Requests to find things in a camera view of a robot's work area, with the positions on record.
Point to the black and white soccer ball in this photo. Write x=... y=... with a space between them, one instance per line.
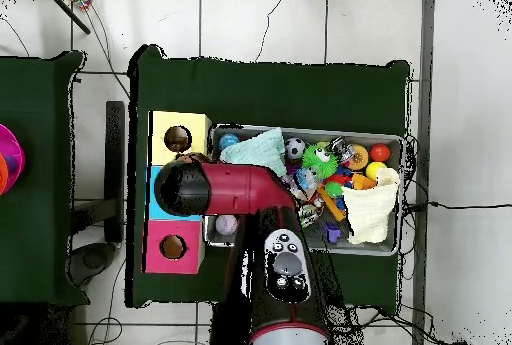
x=294 y=149

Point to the black rod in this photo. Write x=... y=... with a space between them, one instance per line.
x=68 y=11

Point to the shallow mesh bin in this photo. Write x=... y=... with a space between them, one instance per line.
x=308 y=133

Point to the dark green side tablecloth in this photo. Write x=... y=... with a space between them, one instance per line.
x=40 y=141

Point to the pink bowl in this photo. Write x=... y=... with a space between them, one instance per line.
x=14 y=149

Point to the blue globe ball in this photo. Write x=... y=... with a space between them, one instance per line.
x=228 y=141

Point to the white baseball toy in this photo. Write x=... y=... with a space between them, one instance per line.
x=226 y=225

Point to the cream knitted cloth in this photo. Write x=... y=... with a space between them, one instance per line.
x=370 y=205

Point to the mint green cloth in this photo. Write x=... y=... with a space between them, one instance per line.
x=260 y=149

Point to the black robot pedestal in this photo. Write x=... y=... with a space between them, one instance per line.
x=224 y=329

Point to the large green spiky eyed ball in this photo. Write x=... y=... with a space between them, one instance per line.
x=316 y=167

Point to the wooden box with three holes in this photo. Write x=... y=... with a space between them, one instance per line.
x=192 y=257

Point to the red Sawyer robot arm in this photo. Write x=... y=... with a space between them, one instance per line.
x=248 y=189

